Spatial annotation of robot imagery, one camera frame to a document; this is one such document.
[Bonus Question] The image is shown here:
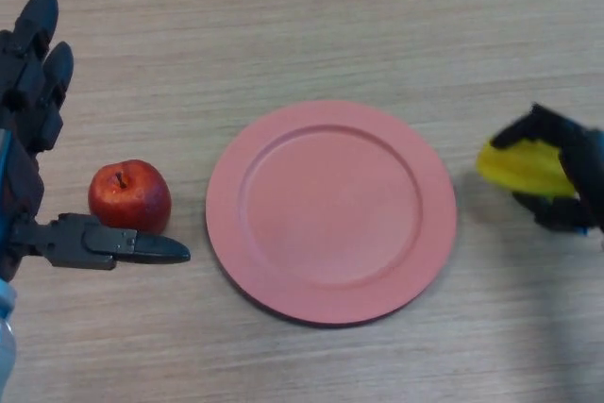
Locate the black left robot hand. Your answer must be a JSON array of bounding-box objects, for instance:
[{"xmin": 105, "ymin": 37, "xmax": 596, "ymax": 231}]
[{"xmin": 0, "ymin": 0, "xmax": 193, "ymax": 281}]

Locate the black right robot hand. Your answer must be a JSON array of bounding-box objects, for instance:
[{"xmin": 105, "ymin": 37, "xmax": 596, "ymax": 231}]
[{"xmin": 488, "ymin": 103, "xmax": 604, "ymax": 237}]

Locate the yellow starfruit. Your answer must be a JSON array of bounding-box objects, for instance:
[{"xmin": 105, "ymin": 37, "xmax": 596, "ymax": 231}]
[{"xmin": 475, "ymin": 137, "xmax": 579, "ymax": 199}]

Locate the pink round plate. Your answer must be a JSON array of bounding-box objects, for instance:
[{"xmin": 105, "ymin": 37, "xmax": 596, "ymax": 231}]
[{"xmin": 205, "ymin": 99, "xmax": 459, "ymax": 327}]

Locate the red apple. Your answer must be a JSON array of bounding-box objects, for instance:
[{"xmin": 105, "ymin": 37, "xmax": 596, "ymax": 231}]
[{"xmin": 87, "ymin": 159, "xmax": 173, "ymax": 235}]

